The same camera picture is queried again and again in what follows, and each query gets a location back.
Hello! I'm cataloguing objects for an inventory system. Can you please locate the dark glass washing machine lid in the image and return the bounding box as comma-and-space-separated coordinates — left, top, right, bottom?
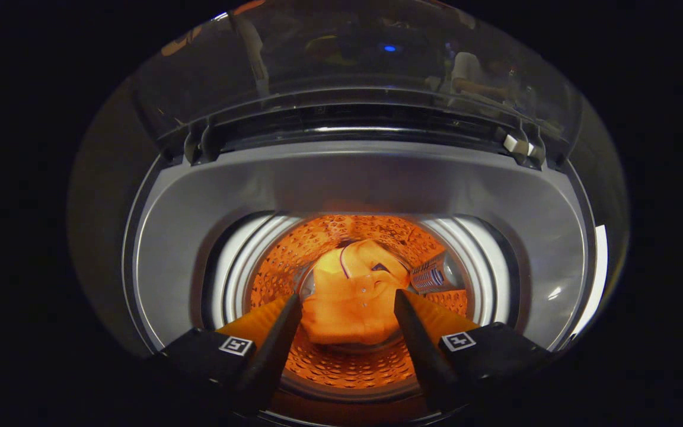
131, 0, 586, 174

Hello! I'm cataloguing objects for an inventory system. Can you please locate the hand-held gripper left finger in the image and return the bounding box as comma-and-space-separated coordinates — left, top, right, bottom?
149, 294, 304, 416

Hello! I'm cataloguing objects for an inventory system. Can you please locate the grey washing machine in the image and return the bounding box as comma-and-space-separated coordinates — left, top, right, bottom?
66, 0, 630, 427

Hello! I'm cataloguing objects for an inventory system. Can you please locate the orange polo shirt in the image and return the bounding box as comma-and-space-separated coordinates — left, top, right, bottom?
301, 239, 411, 346

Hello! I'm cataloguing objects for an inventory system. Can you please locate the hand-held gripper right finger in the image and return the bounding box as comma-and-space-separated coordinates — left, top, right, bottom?
394, 289, 556, 414

